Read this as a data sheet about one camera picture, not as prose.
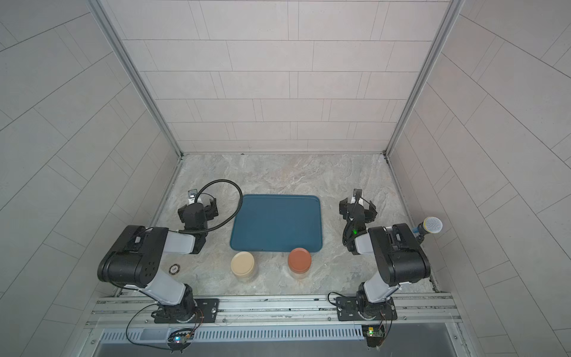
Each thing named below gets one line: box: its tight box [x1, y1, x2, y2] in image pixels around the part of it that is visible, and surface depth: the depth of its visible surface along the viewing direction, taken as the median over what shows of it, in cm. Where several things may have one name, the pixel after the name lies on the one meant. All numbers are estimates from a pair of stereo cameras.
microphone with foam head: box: [417, 216, 444, 234], surface depth 67 cm
